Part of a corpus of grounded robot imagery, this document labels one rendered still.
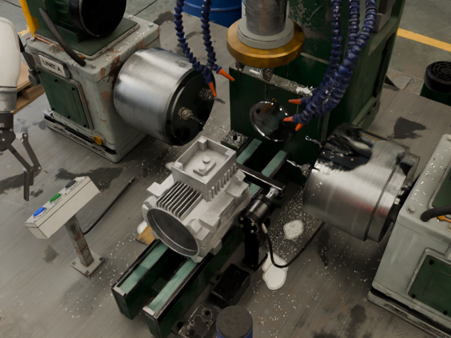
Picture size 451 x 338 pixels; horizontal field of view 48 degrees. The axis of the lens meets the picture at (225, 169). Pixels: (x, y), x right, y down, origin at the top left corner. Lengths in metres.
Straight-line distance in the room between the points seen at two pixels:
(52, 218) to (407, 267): 0.81
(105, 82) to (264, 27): 0.54
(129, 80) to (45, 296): 0.62
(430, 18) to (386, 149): 2.90
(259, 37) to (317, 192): 0.38
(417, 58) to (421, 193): 2.52
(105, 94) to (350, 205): 0.76
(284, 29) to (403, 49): 2.52
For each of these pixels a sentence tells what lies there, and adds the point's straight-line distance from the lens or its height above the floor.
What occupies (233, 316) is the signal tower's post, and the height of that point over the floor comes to 1.22.
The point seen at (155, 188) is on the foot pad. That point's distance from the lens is 1.20.
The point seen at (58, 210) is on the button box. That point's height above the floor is 1.07.
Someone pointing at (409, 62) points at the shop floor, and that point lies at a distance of 3.54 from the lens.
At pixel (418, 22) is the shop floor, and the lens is 3.97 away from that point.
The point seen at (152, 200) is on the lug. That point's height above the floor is 1.09.
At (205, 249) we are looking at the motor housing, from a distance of 1.16.
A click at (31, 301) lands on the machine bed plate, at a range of 1.44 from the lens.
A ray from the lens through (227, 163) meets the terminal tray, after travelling 1.16.
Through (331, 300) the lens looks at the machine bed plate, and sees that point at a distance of 1.35.
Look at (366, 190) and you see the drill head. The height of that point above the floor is 1.13.
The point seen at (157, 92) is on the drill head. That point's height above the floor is 1.13.
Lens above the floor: 1.98
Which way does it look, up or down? 48 degrees down
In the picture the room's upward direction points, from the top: 2 degrees counter-clockwise
